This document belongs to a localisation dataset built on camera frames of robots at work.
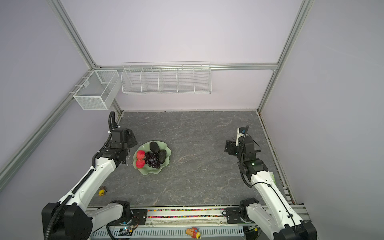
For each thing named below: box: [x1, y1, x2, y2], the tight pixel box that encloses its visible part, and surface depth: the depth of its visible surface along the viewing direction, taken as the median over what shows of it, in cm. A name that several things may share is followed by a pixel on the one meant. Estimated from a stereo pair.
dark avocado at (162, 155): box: [158, 149, 167, 164], surface depth 92 cm
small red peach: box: [136, 150, 146, 160], surface depth 90 cm
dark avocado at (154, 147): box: [149, 141, 160, 154], surface depth 95 cm
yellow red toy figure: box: [186, 227, 202, 239], surface depth 69 cm
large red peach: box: [136, 159, 146, 169], surface depth 87 cm
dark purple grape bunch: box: [144, 151, 161, 169], surface depth 90 cm
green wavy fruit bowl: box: [133, 140, 172, 175], surface depth 94 cm
